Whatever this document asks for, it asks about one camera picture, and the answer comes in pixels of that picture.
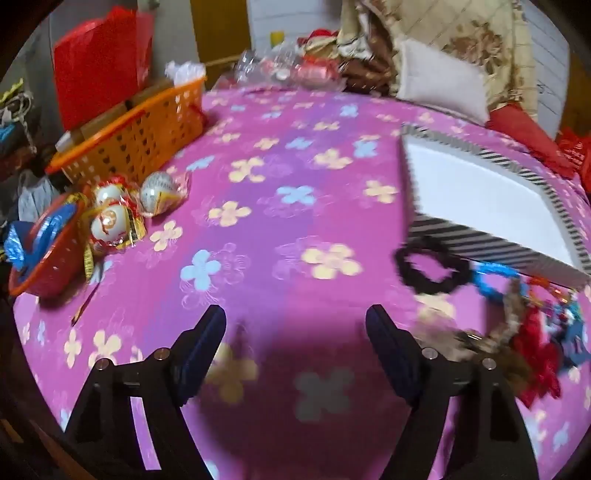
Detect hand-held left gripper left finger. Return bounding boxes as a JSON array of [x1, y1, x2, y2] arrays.
[[65, 305, 227, 480]]

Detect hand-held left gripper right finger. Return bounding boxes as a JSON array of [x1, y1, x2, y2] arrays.
[[365, 305, 541, 480]]

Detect black scrunchie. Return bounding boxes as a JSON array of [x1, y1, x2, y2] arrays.
[[394, 236, 472, 296]]

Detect blue bead bracelet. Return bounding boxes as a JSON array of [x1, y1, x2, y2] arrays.
[[471, 262, 527, 305]]

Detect leopard print brown bow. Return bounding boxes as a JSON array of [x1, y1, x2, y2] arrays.
[[416, 281, 536, 384]]

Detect red satin bow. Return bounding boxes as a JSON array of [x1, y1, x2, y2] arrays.
[[510, 307, 564, 409]]

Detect rainbow bead bracelet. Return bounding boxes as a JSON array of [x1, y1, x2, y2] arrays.
[[526, 274, 578, 319]]

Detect blue hair claw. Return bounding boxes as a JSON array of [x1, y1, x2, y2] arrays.
[[549, 305, 589, 365]]

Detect striped white box lid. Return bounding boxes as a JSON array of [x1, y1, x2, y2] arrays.
[[399, 122, 591, 289]]

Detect wrapped decorated egg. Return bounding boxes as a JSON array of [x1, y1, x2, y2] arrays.
[[140, 172, 180, 214], [90, 203, 131, 246], [95, 178, 127, 208]]

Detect small red plastic basket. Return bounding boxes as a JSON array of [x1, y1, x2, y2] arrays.
[[8, 198, 88, 296]]

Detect purple floral bedsheet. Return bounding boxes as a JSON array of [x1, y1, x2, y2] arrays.
[[9, 85, 591, 480]]

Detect blue foil wrapper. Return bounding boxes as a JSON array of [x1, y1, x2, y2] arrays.
[[0, 203, 77, 273]]

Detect orange plastic basket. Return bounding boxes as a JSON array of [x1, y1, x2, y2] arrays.
[[46, 76, 208, 185]]

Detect grey plastic bag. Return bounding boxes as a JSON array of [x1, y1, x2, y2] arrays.
[[18, 171, 61, 222]]

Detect brown cardboard box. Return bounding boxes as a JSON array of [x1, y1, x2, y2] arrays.
[[55, 78, 174, 151]]

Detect red heart cushion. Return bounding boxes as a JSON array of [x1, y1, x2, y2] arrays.
[[487, 104, 578, 178]]

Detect red shopping bag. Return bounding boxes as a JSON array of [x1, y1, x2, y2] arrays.
[[556, 129, 591, 204]]

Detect white pillow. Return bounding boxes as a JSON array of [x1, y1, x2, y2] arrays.
[[397, 39, 490, 125]]

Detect white plastic bag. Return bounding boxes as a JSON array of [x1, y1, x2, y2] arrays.
[[165, 60, 206, 88]]

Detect clear plastic bags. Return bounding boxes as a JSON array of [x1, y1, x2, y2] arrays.
[[233, 44, 347, 93]]

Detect red paper gift bag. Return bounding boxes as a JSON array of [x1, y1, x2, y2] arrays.
[[53, 7, 155, 132]]

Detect red plush toy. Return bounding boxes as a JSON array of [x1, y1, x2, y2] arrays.
[[300, 28, 342, 51]]

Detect floral quilt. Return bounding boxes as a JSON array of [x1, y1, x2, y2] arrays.
[[337, 0, 539, 112]]

